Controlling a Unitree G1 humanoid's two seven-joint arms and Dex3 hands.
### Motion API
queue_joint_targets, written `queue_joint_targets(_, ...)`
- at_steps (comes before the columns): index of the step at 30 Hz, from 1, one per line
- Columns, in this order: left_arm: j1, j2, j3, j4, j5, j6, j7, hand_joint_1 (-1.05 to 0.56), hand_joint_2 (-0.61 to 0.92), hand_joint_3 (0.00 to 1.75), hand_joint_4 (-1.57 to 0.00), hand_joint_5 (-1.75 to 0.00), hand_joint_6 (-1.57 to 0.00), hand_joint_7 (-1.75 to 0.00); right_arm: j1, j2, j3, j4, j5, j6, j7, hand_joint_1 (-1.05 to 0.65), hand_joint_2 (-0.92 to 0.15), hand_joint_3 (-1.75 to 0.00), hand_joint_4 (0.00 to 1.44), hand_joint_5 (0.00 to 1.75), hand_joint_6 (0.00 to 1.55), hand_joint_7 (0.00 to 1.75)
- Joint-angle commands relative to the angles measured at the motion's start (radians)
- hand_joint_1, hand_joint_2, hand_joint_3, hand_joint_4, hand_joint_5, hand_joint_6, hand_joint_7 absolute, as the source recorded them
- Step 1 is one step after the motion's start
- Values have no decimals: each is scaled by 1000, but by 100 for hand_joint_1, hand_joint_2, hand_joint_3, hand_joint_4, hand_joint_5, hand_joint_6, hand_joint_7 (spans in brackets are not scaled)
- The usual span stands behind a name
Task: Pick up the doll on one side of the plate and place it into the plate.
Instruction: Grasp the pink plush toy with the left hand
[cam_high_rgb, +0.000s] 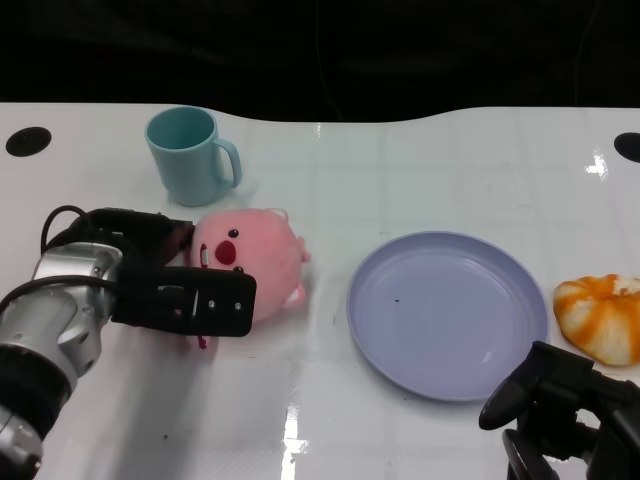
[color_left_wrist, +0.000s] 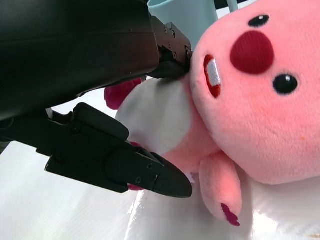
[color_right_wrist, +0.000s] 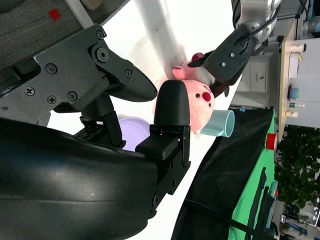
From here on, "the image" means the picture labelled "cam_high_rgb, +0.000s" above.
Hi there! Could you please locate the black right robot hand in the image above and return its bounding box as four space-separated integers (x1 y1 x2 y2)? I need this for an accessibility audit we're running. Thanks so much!
478 340 640 480

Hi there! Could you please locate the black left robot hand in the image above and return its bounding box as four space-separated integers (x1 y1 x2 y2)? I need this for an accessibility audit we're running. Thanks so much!
64 207 258 339

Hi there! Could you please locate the pink plush doll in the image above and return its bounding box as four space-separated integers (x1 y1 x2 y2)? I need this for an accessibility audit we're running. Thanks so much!
182 207 313 351

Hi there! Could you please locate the purple plastic plate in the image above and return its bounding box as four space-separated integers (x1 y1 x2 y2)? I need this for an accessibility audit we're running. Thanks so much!
346 230 551 403

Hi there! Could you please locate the orange white bread toy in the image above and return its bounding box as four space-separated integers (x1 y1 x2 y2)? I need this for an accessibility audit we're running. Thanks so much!
552 273 640 367

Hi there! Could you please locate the teal plastic mug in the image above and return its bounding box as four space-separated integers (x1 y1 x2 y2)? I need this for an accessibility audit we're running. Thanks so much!
144 105 244 207

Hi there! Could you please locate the black round table grommet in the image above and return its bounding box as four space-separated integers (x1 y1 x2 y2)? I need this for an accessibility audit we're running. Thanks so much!
613 132 640 164
5 126 53 158

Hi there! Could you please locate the black backdrop cloth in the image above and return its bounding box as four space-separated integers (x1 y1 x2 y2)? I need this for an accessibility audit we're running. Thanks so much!
0 0 640 124

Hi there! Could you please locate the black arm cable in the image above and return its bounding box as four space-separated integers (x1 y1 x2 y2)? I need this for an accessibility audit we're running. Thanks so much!
0 205 124 314

